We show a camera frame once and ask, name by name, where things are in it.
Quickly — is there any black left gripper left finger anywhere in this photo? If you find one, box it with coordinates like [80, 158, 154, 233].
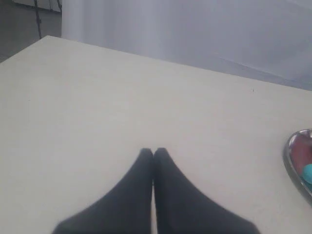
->
[53, 148, 153, 234]

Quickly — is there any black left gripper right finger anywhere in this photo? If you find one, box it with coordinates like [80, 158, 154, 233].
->
[154, 148, 254, 234]

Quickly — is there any teal toy bone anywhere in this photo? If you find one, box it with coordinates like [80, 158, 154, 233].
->
[301, 164, 312, 184]

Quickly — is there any round steel plate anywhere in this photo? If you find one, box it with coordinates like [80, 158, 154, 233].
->
[283, 129, 312, 204]

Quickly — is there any white backdrop curtain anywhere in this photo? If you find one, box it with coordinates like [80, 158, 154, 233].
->
[61, 0, 312, 90]

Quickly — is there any black tripod stand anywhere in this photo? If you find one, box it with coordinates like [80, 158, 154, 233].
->
[34, 0, 62, 39]

